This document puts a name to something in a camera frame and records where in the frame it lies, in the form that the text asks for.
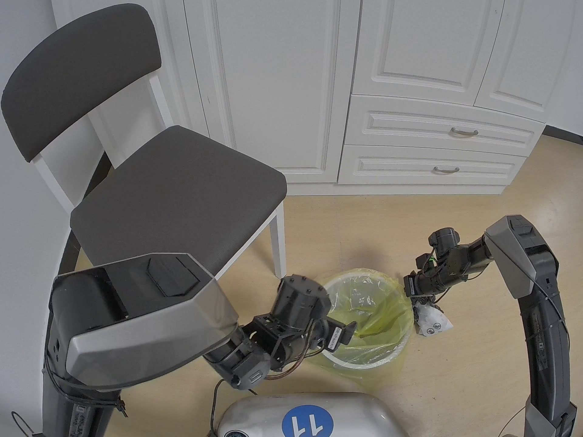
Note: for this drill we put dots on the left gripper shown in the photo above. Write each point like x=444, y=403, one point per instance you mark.
x=345, y=333

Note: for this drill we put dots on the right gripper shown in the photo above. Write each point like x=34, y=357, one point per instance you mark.
x=428, y=282

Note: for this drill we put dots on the white printed wrapper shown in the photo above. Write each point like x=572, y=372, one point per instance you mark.
x=432, y=326

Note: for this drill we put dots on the yellow plastic bag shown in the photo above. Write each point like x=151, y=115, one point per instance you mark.
x=391, y=317

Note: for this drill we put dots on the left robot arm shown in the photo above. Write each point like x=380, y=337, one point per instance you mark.
x=136, y=326

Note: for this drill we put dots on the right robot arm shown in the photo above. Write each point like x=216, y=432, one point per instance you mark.
x=546, y=335

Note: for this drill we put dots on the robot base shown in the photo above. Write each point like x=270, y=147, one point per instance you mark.
x=364, y=417

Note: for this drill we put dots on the pale grey trash bin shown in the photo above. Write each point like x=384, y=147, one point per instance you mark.
x=364, y=364

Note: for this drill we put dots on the dark grey white chair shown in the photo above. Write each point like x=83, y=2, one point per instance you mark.
x=182, y=198

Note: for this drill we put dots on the white wardrobe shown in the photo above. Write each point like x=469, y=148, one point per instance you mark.
x=273, y=84

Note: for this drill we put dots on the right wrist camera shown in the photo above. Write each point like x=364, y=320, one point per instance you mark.
x=444, y=239

